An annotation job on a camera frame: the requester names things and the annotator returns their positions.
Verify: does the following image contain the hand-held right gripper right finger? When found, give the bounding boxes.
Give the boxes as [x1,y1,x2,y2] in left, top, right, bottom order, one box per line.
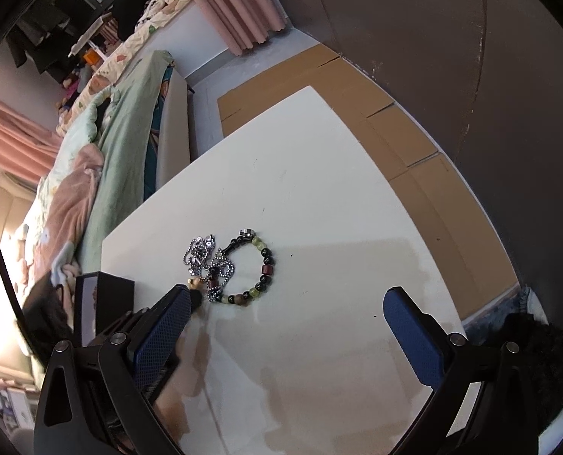
[382,286,540,455]

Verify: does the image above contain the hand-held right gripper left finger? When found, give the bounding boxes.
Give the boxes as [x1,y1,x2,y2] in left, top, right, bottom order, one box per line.
[33,284,192,455]

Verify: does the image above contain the black jewelry box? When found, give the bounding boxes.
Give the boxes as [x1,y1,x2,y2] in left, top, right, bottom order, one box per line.
[74,271,136,344]

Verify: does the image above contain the silver ball chain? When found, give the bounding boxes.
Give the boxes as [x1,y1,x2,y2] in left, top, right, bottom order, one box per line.
[183,234,237,303]

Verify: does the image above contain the multicolour beaded bracelet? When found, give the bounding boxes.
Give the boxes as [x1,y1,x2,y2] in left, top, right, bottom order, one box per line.
[205,230,277,307]

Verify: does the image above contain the pink printed blanket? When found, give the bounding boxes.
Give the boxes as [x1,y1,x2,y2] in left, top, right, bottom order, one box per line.
[22,144,105,295]

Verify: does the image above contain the white low table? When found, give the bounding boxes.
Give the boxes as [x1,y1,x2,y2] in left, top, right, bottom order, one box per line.
[102,85,482,455]

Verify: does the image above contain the green bed sheet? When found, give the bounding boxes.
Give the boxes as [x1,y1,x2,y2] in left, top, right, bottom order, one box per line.
[79,50,175,272]

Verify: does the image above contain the pink curtain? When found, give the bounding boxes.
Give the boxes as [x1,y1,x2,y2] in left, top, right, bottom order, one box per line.
[161,0,288,56]
[0,86,63,185]

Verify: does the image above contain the light green printed quilt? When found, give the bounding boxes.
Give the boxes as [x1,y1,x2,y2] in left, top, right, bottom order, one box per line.
[14,88,121,247]

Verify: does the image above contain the flat brown cardboard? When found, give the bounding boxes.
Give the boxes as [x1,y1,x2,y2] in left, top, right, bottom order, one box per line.
[217,42,520,322]

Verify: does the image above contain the blue printed cloth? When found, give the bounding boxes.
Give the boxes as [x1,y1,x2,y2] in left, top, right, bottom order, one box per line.
[143,65,174,202]

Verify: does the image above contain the hanging dark clothes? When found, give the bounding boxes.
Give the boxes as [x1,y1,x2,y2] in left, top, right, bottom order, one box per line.
[6,0,90,74]

